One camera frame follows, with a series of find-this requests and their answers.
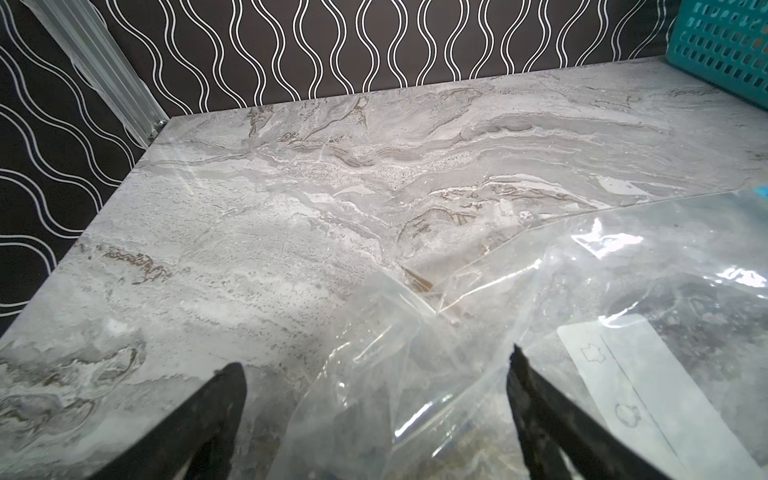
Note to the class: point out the aluminium frame post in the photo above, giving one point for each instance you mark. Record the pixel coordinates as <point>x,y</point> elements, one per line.
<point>85,38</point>

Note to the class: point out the teal plastic basket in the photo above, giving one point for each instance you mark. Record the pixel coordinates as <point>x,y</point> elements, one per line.
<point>724,43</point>

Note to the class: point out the clear zip top bag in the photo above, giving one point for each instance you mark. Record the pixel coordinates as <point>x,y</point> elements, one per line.
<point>649,320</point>

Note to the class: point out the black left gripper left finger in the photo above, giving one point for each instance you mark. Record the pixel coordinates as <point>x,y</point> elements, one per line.
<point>195,441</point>

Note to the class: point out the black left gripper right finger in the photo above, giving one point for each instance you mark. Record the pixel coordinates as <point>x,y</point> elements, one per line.
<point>557,437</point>

